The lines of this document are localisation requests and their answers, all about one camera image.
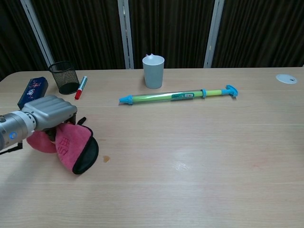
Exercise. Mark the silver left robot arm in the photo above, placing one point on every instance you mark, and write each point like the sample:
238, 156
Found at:
14, 128

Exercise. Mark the dark blue printed box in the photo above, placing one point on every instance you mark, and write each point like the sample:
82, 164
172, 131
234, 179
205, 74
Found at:
35, 86

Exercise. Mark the white round table grommet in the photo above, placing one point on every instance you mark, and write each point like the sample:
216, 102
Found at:
286, 78

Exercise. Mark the green and blue water squirter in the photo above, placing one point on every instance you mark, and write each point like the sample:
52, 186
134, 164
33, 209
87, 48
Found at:
166, 96

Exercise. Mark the dark pleated curtain panel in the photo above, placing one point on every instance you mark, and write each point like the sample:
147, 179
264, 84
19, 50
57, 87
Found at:
14, 35
171, 31
83, 33
261, 31

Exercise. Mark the white plastic cup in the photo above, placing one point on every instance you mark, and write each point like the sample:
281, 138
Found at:
153, 73

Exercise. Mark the brown liquid spill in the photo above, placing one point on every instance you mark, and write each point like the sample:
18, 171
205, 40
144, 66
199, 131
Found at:
106, 158

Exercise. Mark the black mesh pen holder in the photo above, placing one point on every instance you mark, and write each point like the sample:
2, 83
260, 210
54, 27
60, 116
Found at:
66, 78

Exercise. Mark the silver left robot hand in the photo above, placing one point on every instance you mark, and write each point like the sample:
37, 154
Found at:
51, 110

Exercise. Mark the red and green marker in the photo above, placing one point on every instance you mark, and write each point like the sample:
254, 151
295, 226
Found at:
81, 87

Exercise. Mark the grey partition post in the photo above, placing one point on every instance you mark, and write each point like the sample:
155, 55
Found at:
38, 31
213, 33
126, 33

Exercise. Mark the pink cloth with black trim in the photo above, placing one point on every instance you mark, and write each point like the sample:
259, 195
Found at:
71, 147

